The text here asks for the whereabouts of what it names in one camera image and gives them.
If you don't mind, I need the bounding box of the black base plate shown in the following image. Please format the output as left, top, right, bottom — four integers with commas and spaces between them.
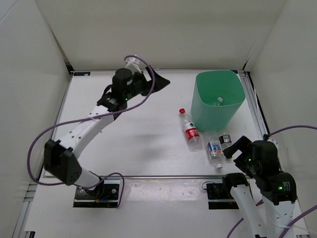
201, 181, 239, 210
73, 179, 121, 208

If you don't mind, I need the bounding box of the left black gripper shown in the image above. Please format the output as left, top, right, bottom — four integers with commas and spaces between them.
124, 66, 170, 101

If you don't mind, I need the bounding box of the clear bottle black label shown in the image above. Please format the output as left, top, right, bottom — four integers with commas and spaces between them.
217, 128, 232, 152

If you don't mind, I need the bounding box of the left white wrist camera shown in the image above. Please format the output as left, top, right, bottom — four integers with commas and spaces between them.
124, 55, 142, 74

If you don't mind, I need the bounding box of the clear bottle blue orange label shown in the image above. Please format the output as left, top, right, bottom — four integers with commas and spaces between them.
205, 131, 224, 170

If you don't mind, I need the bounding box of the clear bottle red label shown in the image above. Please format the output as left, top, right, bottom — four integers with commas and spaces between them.
179, 108, 202, 151

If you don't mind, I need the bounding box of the clear bottle white cap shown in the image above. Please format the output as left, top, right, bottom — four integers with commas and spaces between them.
213, 97, 223, 106

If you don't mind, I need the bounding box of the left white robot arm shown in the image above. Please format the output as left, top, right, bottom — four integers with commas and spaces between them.
44, 66, 170, 198

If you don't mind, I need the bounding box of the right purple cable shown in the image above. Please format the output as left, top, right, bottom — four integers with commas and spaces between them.
227, 125, 317, 238

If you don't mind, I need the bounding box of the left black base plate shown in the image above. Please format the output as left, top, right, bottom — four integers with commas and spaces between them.
73, 179, 121, 208

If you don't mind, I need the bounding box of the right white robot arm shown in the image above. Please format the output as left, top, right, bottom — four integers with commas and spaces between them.
222, 136, 297, 238

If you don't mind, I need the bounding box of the green plastic bin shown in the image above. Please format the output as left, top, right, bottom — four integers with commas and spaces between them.
191, 70, 245, 131

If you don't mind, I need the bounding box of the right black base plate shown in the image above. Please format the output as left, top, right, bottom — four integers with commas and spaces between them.
201, 181, 239, 210

